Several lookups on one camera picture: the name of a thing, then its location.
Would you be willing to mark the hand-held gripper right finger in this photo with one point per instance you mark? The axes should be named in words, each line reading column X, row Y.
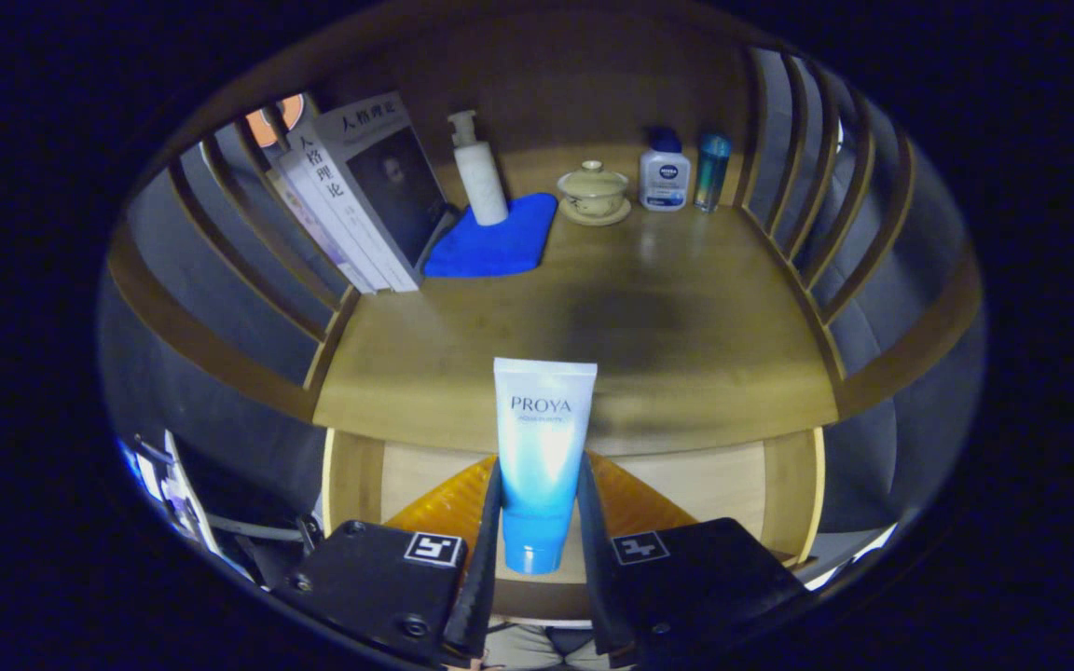
column 593, row 578

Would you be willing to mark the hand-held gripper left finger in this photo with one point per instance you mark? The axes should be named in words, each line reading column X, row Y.
column 486, row 578

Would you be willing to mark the white and blue cream tube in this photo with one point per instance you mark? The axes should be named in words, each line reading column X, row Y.
column 542, row 447

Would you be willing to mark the brown wooden drawer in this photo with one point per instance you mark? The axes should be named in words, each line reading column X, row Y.
column 705, row 485

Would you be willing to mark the wooden countertop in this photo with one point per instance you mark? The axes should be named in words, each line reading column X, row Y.
column 686, row 308

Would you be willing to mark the brown wooden cabinet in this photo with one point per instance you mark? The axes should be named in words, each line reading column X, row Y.
column 574, row 75

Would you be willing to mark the person's grey clothing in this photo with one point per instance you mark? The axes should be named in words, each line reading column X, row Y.
column 518, row 648

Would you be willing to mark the blue cloth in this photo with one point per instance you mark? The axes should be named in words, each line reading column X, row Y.
column 490, row 247

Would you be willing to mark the thin white book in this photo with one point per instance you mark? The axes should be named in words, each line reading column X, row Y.
column 337, row 224

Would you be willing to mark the beige lidded ceramic teacup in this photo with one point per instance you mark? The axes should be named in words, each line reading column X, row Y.
column 593, row 191

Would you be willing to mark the thin pale purple book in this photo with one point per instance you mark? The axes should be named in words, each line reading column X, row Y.
column 320, row 224

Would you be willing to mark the white pump bottle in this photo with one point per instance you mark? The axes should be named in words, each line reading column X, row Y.
column 483, row 182

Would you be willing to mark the white lotion bottle blue cap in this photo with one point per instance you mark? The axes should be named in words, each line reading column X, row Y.
column 665, row 177

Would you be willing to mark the white book with dark cover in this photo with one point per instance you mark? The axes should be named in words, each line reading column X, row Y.
column 388, row 177

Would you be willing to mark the teal bottle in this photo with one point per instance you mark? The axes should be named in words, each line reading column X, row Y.
column 711, row 172

